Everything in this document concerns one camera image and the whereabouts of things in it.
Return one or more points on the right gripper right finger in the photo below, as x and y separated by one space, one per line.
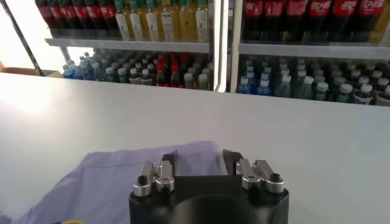
250 176

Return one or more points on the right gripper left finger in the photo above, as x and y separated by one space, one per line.
166 176

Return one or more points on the purple T-shirt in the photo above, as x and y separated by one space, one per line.
100 182

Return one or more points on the blue water bottle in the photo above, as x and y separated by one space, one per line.
264 89
244 86
83 71
68 73

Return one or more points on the green drink bottle white cap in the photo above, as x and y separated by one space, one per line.
109 75
344 95
321 92
284 88
306 89
97 73

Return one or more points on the dark drink bottle white cap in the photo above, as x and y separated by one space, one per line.
134 77
146 78
363 95
122 76

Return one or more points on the cola bottle red cap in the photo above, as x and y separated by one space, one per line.
297 21
320 21
56 12
175 76
274 21
45 13
81 12
344 21
94 12
68 12
370 15
160 76
108 12
253 21

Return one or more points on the grey shelving unit six-cola row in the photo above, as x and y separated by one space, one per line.
137 45

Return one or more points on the grey shelving unit red-drink bottle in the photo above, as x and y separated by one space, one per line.
304 50

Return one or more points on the open cardboard box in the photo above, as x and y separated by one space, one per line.
24 71

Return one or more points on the black slanted metal pole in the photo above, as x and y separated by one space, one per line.
22 38

